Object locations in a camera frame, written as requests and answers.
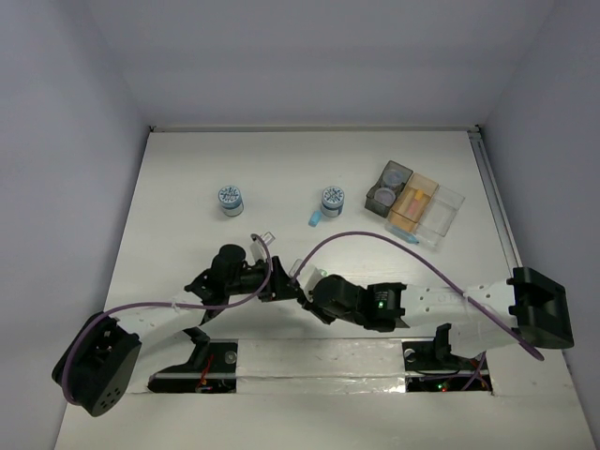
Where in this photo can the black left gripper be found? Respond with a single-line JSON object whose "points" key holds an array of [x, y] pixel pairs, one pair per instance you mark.
{"points": [[277, 279]]}

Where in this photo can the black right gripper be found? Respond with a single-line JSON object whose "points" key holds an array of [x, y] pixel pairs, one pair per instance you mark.
{"points": [[317, 309]]}

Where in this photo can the blue highlighter cap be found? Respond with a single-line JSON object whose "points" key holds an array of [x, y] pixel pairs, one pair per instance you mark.
{"points": [[315, 218]]}

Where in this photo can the blue splash lid jar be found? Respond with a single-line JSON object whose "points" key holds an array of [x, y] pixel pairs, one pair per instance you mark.
{"points": [[230, 201], [332, 201]]}

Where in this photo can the blue highlighter pen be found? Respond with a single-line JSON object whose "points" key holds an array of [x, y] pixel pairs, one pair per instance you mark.
{"points": [[407, 237]]}

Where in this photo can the clear jar of paper clips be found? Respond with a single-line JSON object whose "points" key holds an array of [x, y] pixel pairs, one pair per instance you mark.
{"points": [[385, 196]]}

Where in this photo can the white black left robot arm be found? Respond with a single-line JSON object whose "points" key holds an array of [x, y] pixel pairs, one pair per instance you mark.
{"points": [[98, 365]]}

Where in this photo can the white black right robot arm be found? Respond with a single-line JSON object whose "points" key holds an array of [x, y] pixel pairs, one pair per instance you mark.
{"points": [[528, 306]]}

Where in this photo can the clear plastic bin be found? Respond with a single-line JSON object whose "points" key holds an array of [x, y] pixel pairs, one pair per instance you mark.
{"points": [[438, 217]]}

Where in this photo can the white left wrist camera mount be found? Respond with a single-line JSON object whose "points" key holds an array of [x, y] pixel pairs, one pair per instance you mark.
{"points": [[260, 244]]}

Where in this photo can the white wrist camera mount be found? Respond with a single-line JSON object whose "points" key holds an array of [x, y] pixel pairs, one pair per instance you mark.
{"points": [[260, 244], [308, 277]]}

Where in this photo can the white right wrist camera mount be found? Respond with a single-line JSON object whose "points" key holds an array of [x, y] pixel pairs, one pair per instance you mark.
{"points": [[308, 277]]}

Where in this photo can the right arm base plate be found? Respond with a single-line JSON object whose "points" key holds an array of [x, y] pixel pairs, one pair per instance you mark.
{"points": [[431, 368]]}

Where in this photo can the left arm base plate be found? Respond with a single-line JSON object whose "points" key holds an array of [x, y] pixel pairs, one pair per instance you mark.
{"points": [[210, 368]]}

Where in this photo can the aluminium rail on table edge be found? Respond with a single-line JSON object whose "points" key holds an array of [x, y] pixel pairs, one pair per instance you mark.
{"points": [[508, 243]]}

